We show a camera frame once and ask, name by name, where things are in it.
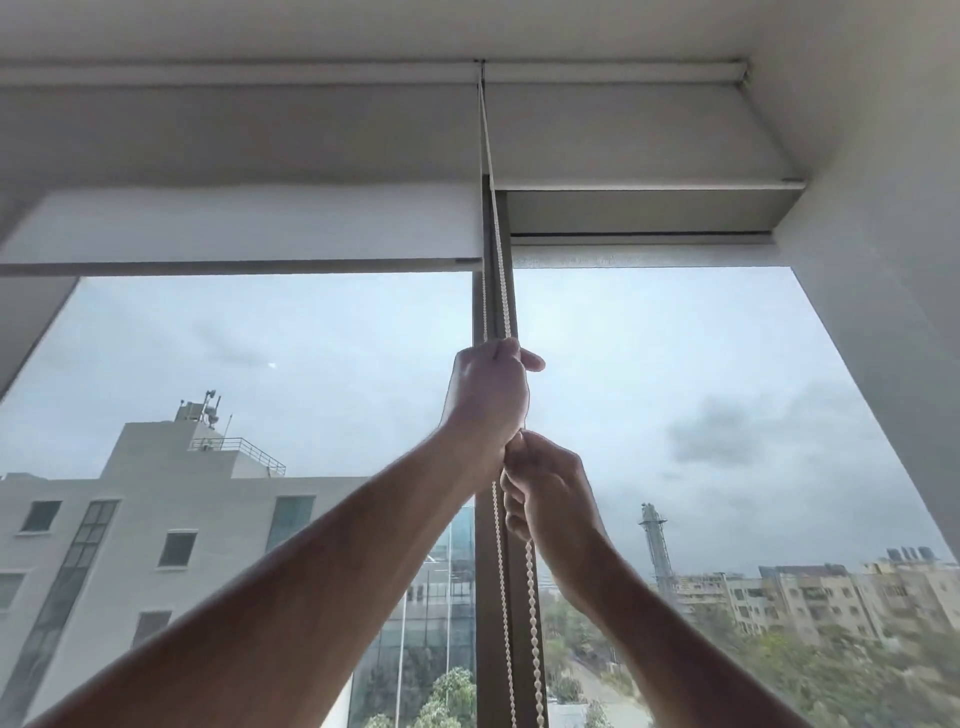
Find person's left hand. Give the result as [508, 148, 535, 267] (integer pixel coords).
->
[438, 337, 547, 498]

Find person's right hand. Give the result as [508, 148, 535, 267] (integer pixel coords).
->
[499, 429, 613, 601]

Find white bead chain cord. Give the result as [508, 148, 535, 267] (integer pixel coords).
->
[477, 63, 547, 728]

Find person's left forearm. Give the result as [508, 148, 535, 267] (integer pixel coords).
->
[22, 424, 505, 728]

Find person's right forearm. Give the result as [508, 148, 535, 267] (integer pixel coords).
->
[553, 537, 816, 728]

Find grey lattice tower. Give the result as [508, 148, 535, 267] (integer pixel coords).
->
[638, 502, 681, 603]

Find glass facade building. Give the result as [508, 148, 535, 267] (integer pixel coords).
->
[348, 504, 478, 728]

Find short white roller blind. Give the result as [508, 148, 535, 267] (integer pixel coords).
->
[483, 61, 808, 193]

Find beige apartment buildings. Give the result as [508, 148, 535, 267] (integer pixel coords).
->
[673, 547, 960, 663]

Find rooftop antenna mast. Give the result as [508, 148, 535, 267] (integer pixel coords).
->
[175, 388, 232, 432]

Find wide white roller blind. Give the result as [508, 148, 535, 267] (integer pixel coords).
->
[0, 64, 486, 279]

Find white concrete building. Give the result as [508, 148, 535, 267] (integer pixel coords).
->
[0, 420, 481, 728]

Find green trees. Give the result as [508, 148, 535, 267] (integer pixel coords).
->
[361, 592, 960, 728]

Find brown window frame mullion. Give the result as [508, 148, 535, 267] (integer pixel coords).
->
[471, 187, 555, 728]

